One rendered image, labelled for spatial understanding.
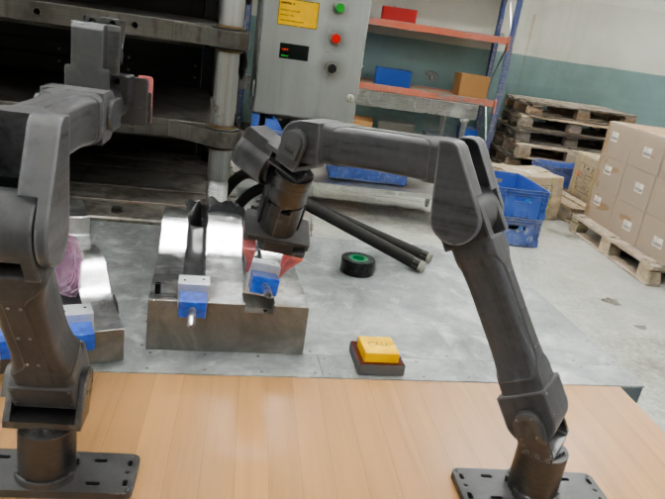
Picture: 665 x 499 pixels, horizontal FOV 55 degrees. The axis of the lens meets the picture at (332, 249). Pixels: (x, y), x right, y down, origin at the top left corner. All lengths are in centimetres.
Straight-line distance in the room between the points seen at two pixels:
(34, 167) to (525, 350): 57
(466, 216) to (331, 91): 114
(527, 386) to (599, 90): 760
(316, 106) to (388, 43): 583
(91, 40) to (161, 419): 50
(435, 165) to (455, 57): 701
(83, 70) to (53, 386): 36
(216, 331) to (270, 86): 93
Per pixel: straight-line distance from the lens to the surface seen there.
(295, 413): 96
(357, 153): 85
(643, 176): 505
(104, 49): 83
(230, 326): 107
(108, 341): 104
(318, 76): 185
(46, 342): 68
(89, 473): 83
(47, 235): 55
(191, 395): 98
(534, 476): 87
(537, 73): 805
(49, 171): 55
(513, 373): 82
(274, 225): 95
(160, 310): 105
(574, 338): 142
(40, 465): 80
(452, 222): 78
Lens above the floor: 134
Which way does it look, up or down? 19 degrees down
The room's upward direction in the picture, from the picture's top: 8 degrees clockwise
